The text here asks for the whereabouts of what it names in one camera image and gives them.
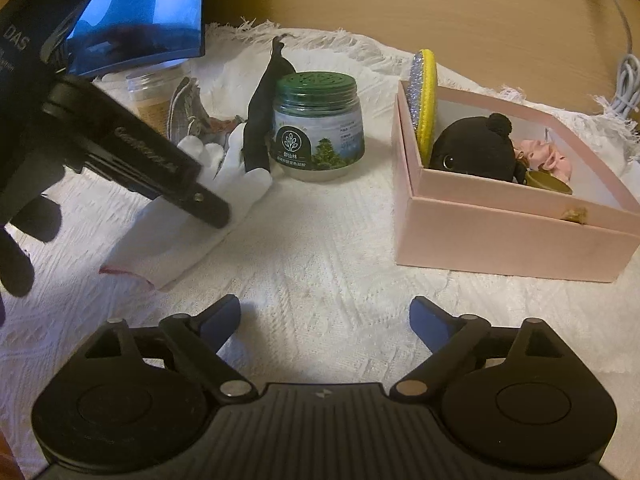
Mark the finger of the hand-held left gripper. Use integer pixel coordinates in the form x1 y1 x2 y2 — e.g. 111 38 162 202
42 76 231 229

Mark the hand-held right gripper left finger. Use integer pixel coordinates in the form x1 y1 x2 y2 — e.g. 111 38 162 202
85 294 253 398

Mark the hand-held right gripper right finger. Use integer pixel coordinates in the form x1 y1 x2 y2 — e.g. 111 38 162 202
390 296 567 398

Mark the white glove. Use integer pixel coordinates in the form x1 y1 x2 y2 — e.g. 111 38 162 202
99 125 273 291

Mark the pink cardboard box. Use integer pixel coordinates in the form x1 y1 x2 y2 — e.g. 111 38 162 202
394 80 640 283

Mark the black plush toy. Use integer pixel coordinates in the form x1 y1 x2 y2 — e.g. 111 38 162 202
429 113 528 186

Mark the olive round item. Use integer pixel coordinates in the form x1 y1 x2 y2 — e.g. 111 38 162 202
522 170 574 195

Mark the pink scrunchie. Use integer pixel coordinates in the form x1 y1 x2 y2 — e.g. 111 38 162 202
512 137 573 183

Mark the round glitter yellow sponge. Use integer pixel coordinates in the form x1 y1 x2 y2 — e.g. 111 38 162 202
407 49 439 166

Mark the person's left hand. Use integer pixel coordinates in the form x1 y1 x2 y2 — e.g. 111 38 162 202
0 194 62 297

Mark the clear jar of beige powder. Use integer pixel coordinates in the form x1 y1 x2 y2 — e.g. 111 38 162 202
126 67 186 136

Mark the white knitted blanket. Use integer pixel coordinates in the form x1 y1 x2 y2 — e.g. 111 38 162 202
0 17 640 461

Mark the dark computer monitor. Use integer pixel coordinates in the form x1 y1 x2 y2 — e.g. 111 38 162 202
65 0 207 77

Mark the green lidded jar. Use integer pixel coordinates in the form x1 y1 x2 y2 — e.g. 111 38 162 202
269 71 365 182

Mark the black strap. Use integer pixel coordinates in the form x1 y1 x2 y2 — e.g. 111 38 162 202
241 35 297 171

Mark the white cable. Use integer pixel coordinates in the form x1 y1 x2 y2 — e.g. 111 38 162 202
587 0 640 116

